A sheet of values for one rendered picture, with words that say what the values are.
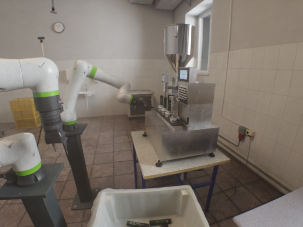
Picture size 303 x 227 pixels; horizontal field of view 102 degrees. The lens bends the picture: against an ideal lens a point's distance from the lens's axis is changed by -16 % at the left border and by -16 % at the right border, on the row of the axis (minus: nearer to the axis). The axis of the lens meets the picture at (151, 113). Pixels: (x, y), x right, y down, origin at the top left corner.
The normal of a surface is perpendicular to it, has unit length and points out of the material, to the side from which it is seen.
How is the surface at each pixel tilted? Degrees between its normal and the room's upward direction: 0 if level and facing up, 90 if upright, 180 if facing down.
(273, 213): 0
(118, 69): 90
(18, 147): 87
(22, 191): 0
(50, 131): 99
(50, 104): 90
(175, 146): 90
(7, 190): 0
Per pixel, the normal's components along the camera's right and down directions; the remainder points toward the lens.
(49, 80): 0.82, 0.35
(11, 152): 0.72, 0.12
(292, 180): -0.97, 0.07
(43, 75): 0.64, 0.37
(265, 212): 0.00, -0.96
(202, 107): 0.24, 0.28
